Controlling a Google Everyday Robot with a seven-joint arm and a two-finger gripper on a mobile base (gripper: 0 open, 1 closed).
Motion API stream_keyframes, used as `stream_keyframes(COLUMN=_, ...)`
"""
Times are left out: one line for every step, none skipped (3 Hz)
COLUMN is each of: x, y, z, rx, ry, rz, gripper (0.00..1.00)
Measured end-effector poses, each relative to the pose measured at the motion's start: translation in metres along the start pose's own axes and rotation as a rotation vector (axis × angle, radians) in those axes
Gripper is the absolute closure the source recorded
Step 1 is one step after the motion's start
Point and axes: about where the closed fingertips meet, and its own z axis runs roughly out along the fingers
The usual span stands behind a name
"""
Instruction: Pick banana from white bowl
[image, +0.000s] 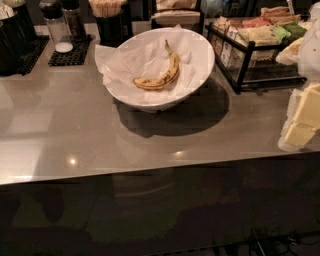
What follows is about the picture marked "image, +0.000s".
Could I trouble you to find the black cup of stir sticks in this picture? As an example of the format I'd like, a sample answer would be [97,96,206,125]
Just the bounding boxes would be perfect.
[89,0,133,47]

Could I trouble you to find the black napkin holder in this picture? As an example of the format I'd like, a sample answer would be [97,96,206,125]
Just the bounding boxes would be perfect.
[150,0,204,34]

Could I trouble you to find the glass sugar shaker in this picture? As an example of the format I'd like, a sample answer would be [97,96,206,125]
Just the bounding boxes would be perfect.
[39,0,73,53]

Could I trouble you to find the assorted tea sachets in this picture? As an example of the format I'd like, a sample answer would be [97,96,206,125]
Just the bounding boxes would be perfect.
[211,6,312,68]

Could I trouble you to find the black wire sachet rack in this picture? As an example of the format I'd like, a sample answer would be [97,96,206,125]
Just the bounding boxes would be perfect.
[206,18,303,93]

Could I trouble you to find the dark pepper shaker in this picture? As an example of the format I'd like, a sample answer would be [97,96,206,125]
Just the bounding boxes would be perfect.
[60,0,87,42]

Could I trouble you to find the black rubber mat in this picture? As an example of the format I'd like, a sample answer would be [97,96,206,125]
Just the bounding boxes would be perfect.
[17,35,49,75]
[48,35,91,66]

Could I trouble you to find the black rubber mat left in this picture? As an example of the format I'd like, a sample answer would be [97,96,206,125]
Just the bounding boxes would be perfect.
[17,35,49,75]

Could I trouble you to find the black container far left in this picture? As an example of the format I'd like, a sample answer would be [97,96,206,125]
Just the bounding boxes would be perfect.
[0,3,37,76]

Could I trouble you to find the white ceramic bowl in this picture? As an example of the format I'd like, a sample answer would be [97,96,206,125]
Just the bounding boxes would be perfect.
[99,27,216,112]

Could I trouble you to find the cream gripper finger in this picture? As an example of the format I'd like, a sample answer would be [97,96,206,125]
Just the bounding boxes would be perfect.
[284,123,316,147]
[293,85,320,129]

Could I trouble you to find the white paper bowl liner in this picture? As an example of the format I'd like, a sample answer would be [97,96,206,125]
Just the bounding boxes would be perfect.
[94,24,211,106]

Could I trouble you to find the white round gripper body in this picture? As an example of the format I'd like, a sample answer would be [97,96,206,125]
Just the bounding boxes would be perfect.
[298,2,320,80]

